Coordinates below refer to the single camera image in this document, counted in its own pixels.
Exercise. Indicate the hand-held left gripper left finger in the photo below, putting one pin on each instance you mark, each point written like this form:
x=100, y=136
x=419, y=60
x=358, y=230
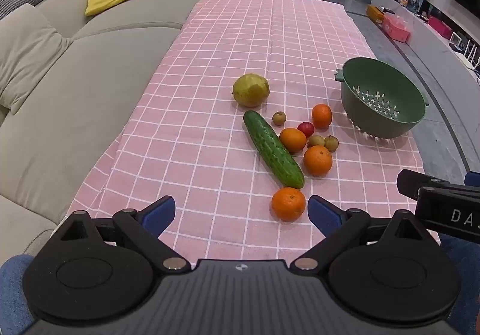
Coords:
x=162, y=211

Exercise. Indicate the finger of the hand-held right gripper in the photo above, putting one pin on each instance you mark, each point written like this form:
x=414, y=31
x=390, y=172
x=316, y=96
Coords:
x=416, y=179

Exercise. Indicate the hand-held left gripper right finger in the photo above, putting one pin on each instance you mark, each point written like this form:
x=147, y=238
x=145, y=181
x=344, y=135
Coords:
x=321, y=213

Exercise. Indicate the orange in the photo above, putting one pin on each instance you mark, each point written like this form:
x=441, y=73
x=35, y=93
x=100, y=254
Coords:
x=288, y=204
x=322, y=116
x=292, y=140
x=318, y=161

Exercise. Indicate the small brown-green fruit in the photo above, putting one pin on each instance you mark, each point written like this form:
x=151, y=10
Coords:
x=279, y=118
x=331, y=143
x=316, y=141

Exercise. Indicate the green cucumber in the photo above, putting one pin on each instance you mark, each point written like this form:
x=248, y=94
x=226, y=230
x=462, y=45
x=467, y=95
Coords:
x=272, y=149

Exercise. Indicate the red tomato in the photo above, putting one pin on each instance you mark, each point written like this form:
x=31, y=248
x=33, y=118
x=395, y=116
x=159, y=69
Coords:
x=305, y=128

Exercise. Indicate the green colander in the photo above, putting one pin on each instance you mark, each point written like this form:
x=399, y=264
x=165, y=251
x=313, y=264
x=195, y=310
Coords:
x=378, y=94

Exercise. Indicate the yellow-green pear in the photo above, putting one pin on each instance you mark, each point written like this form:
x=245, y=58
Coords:
x=250, y=91

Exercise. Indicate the person's right leg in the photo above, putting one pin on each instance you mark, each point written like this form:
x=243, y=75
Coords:
x=463, y=263

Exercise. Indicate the person's leg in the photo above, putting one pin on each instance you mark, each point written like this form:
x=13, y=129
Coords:
x=11, y=293
x=463, y=263

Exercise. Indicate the beige sofa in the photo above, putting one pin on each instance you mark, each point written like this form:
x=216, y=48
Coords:
x=97, y=94

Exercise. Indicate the white television cabinet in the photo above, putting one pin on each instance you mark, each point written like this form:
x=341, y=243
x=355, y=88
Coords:
x=423, y=30

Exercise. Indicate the pink box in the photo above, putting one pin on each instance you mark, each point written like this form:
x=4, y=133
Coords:
x=395, y=29

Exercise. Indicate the magenta box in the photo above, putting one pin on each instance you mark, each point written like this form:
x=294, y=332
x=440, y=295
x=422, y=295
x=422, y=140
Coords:
x=439, y=27

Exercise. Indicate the pink checked tablecloth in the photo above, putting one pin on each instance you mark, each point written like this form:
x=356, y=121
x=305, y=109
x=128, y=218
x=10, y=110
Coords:
x=225, y=57

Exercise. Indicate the orange box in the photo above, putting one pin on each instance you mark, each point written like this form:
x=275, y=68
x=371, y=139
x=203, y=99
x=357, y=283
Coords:
x=375, y=14

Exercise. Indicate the person's left leg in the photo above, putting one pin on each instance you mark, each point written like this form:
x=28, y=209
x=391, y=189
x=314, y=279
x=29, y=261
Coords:
x=11, y=293

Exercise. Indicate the beige sofa cushion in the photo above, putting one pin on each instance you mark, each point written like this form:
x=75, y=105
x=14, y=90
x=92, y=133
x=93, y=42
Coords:
x=26, y=61

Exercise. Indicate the small photo frame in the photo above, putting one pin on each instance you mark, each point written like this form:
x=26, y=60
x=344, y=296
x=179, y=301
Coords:
x=455, y=41

